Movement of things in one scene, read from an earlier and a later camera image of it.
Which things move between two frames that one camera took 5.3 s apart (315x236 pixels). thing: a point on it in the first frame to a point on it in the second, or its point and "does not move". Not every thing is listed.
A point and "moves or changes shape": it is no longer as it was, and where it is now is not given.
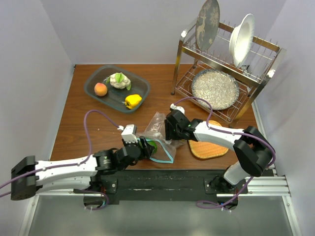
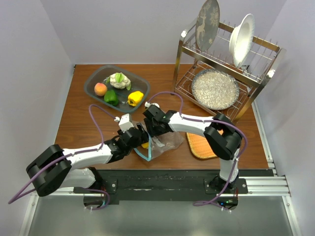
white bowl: x=241 y=39 does not move
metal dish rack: x=211 y=80 does not move
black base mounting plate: x=187 y=185 does not move
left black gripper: x=146 y=148 to x=143 y=138
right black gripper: x=169 y=134 to x=150 y=131
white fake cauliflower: x=118 y=80 does not move
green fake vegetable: x=153 y=143 to x=111 y=97
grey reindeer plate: x=207 y=25 does not move
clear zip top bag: x=156 y=134 moves or changes shape
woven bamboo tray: x=204 y=150 does not move
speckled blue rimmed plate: x=218 y=88 does not move
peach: x=100 y=89 does not move
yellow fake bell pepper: x=132 y=101 moves or changes shape
